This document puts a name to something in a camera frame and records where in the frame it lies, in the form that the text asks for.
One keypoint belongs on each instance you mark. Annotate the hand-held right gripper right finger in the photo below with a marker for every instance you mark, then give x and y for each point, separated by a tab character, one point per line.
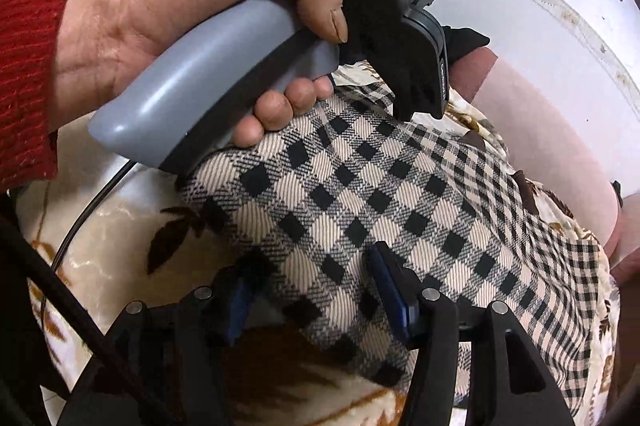
395	301

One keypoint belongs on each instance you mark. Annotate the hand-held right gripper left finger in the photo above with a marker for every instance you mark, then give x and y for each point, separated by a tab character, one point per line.
235	311

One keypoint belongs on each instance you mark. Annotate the black and beige checkered jacket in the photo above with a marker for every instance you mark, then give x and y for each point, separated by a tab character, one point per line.
400	206

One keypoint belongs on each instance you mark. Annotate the person's left forearm red sleeve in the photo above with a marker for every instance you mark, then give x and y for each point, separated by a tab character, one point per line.
27	80

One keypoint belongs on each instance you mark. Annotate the person's left hand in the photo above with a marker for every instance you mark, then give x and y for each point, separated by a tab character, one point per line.
165	0

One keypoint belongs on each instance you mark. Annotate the floral printed blanket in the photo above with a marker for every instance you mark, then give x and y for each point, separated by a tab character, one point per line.
120	231

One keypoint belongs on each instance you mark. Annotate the pink upholstered headboard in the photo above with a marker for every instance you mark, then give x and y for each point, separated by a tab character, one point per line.
545	125

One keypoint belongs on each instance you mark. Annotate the black garment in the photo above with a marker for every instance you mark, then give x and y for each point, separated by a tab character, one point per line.
467	43

